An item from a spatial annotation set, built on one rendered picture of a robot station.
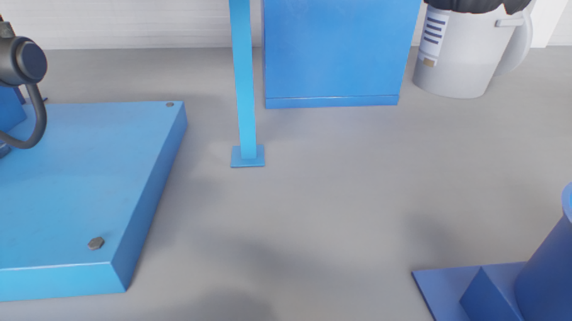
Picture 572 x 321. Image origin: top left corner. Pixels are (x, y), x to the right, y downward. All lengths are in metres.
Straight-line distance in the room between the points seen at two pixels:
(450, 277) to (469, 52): 1.27
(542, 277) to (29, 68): 1.07
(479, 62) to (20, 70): 1.88
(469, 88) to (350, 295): 1.46
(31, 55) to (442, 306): 1.08
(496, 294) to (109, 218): 0.88
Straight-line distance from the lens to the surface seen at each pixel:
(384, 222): 0.98
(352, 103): 1.62
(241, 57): 0.98
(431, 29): 1.92
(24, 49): 0.85
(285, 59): 1.46
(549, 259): 0.68
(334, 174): 1.11
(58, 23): 3.03
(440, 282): 0.89
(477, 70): 1.94
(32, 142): 1.00
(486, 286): 0.78
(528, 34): 2.21
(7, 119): 1.49
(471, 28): 1.84
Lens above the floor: 0.69
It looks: 33 degrees down
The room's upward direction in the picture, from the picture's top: 1 degrees clockwise
